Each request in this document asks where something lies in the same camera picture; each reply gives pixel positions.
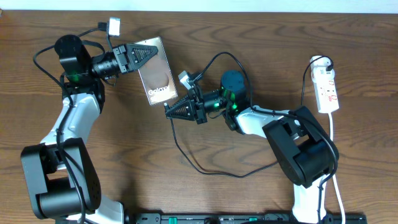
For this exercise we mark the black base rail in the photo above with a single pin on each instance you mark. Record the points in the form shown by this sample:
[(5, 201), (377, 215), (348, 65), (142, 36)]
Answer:
[(279, 216)]

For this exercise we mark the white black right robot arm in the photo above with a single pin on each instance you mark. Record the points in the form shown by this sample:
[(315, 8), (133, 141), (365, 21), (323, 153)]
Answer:
[(304, 151)]

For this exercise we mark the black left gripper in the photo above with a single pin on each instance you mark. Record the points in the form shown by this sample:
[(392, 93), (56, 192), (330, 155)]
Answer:
[(127, 51)]

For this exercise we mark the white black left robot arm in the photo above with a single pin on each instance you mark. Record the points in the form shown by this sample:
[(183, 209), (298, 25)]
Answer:
[(61, 180)]

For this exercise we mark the white power strip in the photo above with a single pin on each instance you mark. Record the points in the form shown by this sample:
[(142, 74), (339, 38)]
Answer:
[(325, 90)]

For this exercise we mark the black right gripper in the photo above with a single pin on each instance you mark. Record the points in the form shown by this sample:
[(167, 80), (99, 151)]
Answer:
[(193, 102)]

